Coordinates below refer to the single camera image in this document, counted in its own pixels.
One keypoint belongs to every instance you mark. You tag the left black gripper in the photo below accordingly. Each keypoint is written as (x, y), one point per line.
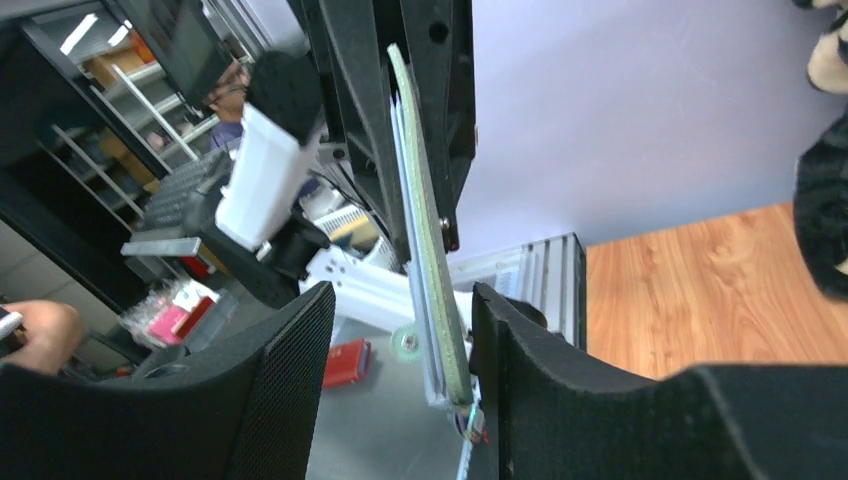
(349, 41)

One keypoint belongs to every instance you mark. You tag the person in background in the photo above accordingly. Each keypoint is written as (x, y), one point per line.
(226, 102)

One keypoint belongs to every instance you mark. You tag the aluminium frame rail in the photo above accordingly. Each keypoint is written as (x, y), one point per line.
(549, 274)

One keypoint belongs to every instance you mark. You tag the red and pink packet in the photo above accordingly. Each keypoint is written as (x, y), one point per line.
(179, 311)

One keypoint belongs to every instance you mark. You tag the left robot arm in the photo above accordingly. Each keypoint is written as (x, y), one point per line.
(246, 211)

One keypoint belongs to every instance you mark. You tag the storage shelves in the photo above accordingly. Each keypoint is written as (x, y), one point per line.
(88, 129)

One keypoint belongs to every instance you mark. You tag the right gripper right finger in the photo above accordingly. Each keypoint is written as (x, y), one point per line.
(555, 412)

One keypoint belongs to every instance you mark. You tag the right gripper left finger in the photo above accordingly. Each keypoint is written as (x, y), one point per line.
(242, 408)

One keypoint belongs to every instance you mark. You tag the black floral blanket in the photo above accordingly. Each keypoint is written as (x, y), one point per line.
(820, 193)

